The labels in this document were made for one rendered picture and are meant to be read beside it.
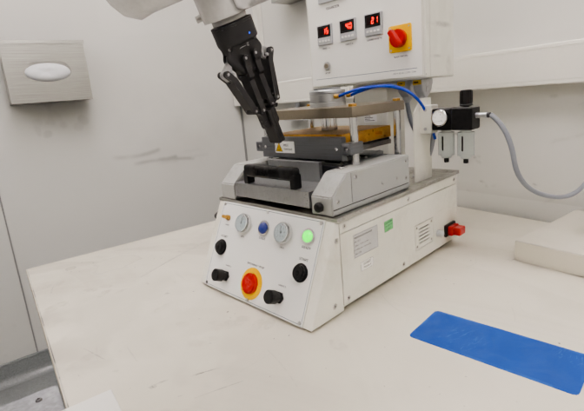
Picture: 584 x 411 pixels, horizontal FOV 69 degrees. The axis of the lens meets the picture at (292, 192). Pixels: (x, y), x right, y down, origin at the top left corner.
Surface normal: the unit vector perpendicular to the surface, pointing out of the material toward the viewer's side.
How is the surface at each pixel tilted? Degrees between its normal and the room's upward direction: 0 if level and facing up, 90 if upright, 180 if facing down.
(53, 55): 90
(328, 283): 90
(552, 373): 0
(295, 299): 65
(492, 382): 0
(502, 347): 0
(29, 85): 90
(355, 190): 90
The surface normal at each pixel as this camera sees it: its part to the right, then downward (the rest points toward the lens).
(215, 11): -0.18, 0.56
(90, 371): -0.09, -0.97
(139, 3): 0.03, 0.95
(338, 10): -0.71, 0.22
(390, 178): 0.70, 0.10
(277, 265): -0.68, -0.22
